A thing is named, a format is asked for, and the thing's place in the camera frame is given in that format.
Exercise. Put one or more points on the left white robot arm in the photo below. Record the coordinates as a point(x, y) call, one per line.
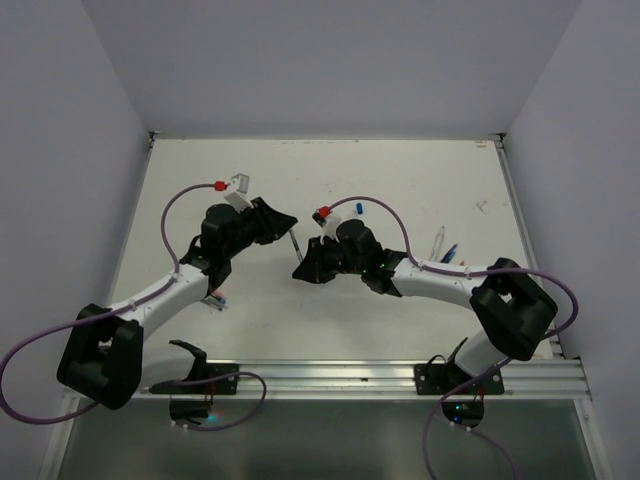
point(103, 357)

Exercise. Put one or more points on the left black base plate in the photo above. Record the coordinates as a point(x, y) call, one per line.
point(203, 371)

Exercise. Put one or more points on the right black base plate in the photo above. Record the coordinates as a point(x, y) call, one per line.
point(441, 378)

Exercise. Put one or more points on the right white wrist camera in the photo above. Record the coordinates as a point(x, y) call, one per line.
point(328, 221)

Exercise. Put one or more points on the aluminium front rail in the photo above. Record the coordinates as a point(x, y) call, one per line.
point(393, 380)

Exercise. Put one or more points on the aluminium rail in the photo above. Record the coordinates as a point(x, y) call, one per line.
point(393, 380)
point(531, 261)

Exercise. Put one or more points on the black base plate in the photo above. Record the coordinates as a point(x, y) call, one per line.
point(441, 378)
point(203, 371)

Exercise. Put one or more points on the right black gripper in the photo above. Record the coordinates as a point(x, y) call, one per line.
point(313, 266)

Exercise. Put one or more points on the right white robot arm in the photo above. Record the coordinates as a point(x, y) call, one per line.
point(513, 310)

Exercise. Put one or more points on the purple pen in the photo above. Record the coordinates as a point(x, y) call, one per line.
point(453, 248)

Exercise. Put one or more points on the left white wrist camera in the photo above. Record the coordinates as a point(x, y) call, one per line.
point(236, 193)

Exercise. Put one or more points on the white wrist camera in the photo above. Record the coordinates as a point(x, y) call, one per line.
point(236, 193)
point(328, 221)

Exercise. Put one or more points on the aluminium right side rail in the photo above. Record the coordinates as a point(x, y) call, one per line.
point(531, 261)

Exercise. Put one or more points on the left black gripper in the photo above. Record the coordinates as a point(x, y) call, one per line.
point(272, 223)

